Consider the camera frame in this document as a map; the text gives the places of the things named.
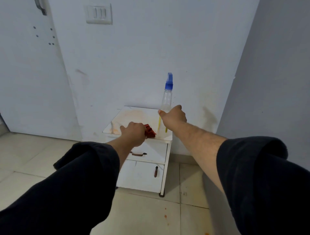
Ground person's left hand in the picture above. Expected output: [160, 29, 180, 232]
[120, 122, 148, 148]

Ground person's right hand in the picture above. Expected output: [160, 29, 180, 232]
[158, 105, 188, 132]

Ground red cloth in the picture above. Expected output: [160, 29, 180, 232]
[144, 124, 157, 139]

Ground spray bottle blue nozzle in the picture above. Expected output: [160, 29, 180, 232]
[156, 72, 174, 138]

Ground person's right forearm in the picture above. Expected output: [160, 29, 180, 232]
[170, 122, 310, 235]

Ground person's left forearm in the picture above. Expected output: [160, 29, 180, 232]
[0, 138, 134, 235]

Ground small white marble table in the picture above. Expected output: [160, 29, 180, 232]
[102, 106, 173, 197]

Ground white door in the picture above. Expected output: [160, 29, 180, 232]
[0, 0, 83, 142]

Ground white wall switch plate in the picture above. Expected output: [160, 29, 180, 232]
[84, 3, 113, 25]

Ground metal door handle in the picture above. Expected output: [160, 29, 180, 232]
[34, 0, 47, 16]

